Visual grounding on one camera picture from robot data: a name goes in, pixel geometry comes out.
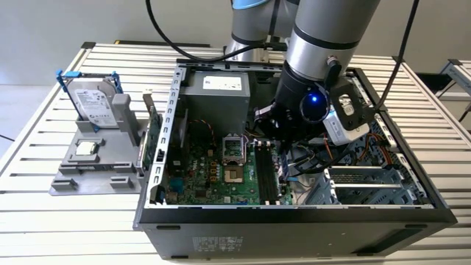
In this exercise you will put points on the grey power supply unit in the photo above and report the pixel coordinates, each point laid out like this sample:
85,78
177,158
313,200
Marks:
217,110

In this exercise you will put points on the small metal slat table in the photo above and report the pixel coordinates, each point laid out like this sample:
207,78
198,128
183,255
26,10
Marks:
458,67

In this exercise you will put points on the silver CPU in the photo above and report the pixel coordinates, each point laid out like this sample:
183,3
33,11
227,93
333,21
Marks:
87,148

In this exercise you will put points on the black PC case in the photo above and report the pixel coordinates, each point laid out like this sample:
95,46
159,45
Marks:
258,237

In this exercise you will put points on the green motherboard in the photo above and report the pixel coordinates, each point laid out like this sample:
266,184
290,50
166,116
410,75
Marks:
235,193

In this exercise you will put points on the silver perforated disk bay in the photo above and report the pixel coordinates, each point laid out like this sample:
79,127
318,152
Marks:
368,187

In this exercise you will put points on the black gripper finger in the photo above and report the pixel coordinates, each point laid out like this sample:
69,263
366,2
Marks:
274,124

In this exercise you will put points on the grey parts rack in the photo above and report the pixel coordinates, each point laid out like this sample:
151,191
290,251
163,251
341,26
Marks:
107,146

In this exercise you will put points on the black case fan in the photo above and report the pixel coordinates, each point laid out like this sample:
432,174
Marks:
183,138

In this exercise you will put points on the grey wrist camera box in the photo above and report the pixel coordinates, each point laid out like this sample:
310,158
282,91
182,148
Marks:
346,132

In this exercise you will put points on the blue expansion slot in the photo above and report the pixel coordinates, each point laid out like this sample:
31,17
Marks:
177,185

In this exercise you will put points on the hard disk in blue carrier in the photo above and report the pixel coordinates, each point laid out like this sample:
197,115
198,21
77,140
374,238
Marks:
94,105

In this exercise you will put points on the green graphics card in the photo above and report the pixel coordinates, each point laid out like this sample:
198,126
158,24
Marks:
149,149

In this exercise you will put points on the CPU socket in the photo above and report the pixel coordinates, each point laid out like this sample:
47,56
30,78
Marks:
234,175

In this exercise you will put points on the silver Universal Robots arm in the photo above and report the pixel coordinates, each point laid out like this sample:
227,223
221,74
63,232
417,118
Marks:
324,27

